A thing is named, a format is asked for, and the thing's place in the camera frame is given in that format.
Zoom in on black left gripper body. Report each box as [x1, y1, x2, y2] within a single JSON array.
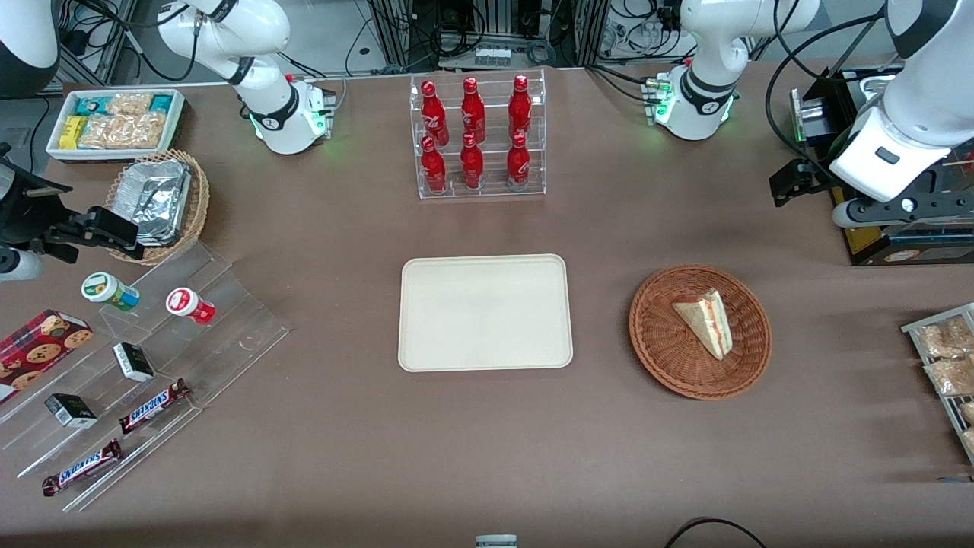
[[861, 169, 974, 228]]

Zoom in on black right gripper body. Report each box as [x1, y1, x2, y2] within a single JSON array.
[[0, 145, 86, 263]]

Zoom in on triangular sandwich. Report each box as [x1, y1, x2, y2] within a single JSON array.
[[673, 289, 734, 361]]

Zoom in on light wicker basket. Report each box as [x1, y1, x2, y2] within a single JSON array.
[[105, 148, 211, 266]]

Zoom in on brown wicker basket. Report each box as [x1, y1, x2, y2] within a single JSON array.
[[629, 264, 772, 401]]

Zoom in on cream plastic tray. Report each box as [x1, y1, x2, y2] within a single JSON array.
[[398, 254, 574, 373]]

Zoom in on black food warmer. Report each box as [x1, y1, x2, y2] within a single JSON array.
[[790, 65, 974, 267]]

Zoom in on white plastic bin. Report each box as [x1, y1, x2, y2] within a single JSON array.
[[46, 88, 187, 163]]

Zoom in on green lid cup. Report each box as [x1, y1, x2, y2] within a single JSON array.
[[81, 272, 141, 312]]

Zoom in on clear pastry bag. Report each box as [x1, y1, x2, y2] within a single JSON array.
[[917, 316, 974, 360], [925, 356, 974, 397]]

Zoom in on clear cracker bag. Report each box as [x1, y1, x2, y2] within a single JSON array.
[[78, 113, 167, 150], [105, 92, 153, 117]]

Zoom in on stacked foil trays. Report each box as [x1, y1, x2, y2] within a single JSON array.
[[116, 160, 193, 247]]

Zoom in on red cookie box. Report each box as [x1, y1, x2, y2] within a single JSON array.
[[0, 309, 94, 406]]

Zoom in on small black box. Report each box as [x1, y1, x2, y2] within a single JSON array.
[[113, 342, 155, 383], [44, 393, 98, 429]]

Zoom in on red lid cup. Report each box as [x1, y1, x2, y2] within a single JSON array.
[[166, 287, 216, 326]]

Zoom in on Snickers bar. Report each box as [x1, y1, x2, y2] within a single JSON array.
[[42, 439, 124, 497], [119, 378, 191, 435]]

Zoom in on clear acrylic stepped stand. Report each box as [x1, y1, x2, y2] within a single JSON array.
[[0, 242, 291, 512]]

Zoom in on red drink bottle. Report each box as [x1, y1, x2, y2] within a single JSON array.
[[421, 81, 450, 147], [421, 136, 447, 193], [507, 132, 531, 188], [461, 77, 486, 144], [460, 132, 485, 190], [508, 75, 533, 141]]

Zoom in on clear acrylic bottle rack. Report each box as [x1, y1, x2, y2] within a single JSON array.
[[409, 68, 547, 201]]

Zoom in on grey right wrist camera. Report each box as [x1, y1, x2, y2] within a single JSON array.
[[0, 247, 43, 282]]

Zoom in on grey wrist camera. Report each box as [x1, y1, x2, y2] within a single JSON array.
[[832, 199, 868, 229], [0, 247, 43, 282]]

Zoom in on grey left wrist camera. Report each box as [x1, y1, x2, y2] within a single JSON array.
[[832, 199, 868, 229]]

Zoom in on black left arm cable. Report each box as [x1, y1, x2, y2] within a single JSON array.
[[764, 0, 891, 185]]

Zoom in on wire rack tray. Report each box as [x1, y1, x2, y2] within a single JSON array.
[[901, 303, 974, 465]]

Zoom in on black cable loop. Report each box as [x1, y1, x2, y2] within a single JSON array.
[[664, 518, 769, 548]]

